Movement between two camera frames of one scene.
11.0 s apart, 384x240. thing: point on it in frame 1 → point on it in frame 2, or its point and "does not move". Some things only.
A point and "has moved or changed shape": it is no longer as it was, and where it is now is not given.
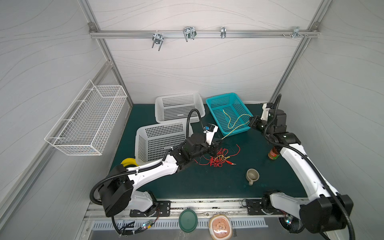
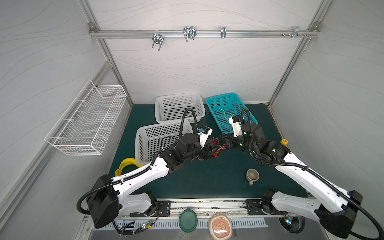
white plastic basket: (153, 141) does not move
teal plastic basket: (230, 113) does not move
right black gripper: (256, 122) → (235, 141)
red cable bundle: (220, 159) has moved or changed shape
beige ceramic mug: (252, 175) does not move
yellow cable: (237, 120) has moved or changed shape
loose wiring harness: (125, 232) does not move
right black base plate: (254, 207) does not move
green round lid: (188, 220) does not move
